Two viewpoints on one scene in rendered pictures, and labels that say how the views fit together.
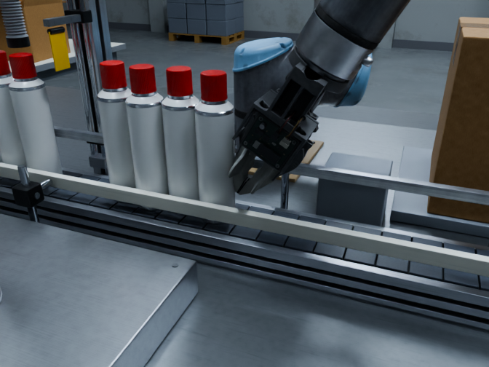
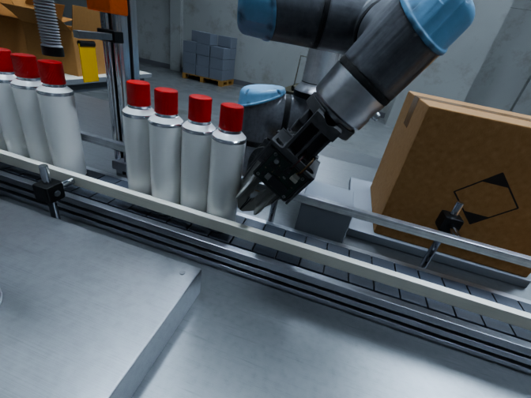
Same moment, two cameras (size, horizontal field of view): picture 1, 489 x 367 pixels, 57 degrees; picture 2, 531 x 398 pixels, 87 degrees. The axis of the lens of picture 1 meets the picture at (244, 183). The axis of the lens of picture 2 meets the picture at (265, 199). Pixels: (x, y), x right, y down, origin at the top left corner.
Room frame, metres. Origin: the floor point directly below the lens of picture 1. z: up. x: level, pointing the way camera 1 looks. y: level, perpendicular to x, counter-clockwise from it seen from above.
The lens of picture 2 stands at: (0.16, 0.04, 1.17)
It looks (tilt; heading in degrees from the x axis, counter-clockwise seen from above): 29 degrees down; 350
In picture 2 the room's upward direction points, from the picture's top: 11 degrees clockwise
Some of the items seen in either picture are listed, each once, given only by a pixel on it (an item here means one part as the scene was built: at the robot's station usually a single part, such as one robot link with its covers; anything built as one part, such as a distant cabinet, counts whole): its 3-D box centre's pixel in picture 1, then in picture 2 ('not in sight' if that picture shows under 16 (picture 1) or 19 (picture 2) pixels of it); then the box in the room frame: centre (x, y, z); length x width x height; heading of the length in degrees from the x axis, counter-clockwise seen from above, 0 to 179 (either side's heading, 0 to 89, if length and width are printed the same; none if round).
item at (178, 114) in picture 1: (183, 142); (197, 162); (0.59, 0.08, 0.98); 0.05 x 0.05 x 0.20
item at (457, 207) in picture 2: not in sight; (441, 249); (0.50, -0.34, 0.91); 0.07 x 0.03 x 0.17; 159
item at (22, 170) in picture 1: (31, 203); (52, 199); (0.58, 0.31, 0.89); 0.03 x 0.03 x 0.12; 69
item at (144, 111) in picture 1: (148, 139); (167, 155); (0.60, 0.14, 0.98); 0.05 x 0.05 x 0.20
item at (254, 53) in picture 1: (265, 73); (261, 111); (0.92, -0.04, 1.00); 0.13 x 0.12 x 0.14; 85
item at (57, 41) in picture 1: (59, 49); (88, 61); (0.67, 0.27, 1.09); 0.03 x 0.01 x 0.06; 159
